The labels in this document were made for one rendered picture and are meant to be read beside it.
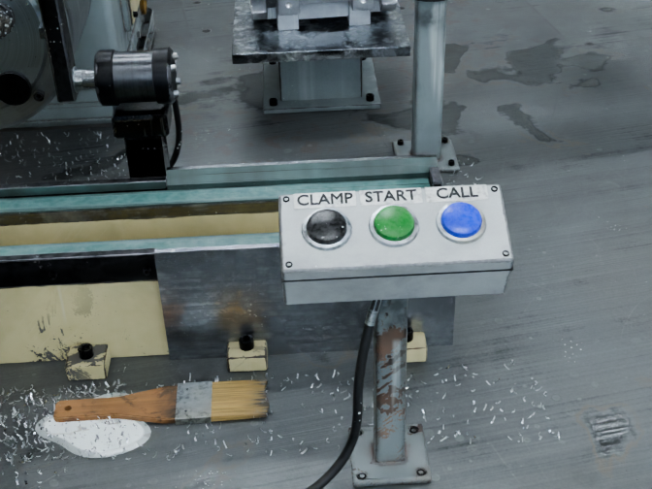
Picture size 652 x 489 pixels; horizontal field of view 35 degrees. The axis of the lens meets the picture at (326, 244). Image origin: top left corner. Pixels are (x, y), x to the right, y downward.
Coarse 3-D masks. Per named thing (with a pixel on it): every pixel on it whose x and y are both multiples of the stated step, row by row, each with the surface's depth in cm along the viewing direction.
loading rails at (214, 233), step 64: (0, 192) 109; (64, 192) 109; (128, 192) 109; (192, 192) 109; (256, 192) 109; (0, 256) 99; (64, 256) 98; (128, 256) 98; (192, 256) 98; (256, 256) 98; (0, 320) 102; (64, 320) 102; (128, 320) 103; (192, 320) 102; (256, 320) 103; (320, 320) 103; (448, 320) 104
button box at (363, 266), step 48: (336, 192) 78; (384, 192) 78; (432, 192) 78; (480, 192) 78; (288, 240) 76; (384, 240) 76; (432, 240) 76; (480, 240) 76; (288, 288) 76; (336, 288) 77; (384, 288) 77; (432, 288) 78; (480, 288) 78
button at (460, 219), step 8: (448, 208) 76; (456, 208) 76; (464, 208) 76; (472, 208) 76; (448, 216) 76; (456, 216) 76; (464, 216) 76; (472, 216) 76; (480, 216) 76; (448, 224) 76; (456, 224) 76; (464, 224) 76; (472, 224) 76; (480, 224) 76; (448, 232) 76; (456, 232) 75; (464, 232) 75; (472, 232) 75
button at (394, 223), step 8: (384, 208) 77; (392, 208) 76; (400, 208) 77; (376, 216) 76; (384, 216) 76; (392, 216) 76; (400, 216) 76; (408, 216) 76; (376, 224) 76; (384, 224) 76; (392, 224) 76; (400, 224) 76; (408, 224) 76; (376, 232) 76; (384, 232) 75; (392, 232) 75; (400, 232) 75; (408, 232) 75; (392, 240) 75; (400, 240) 75
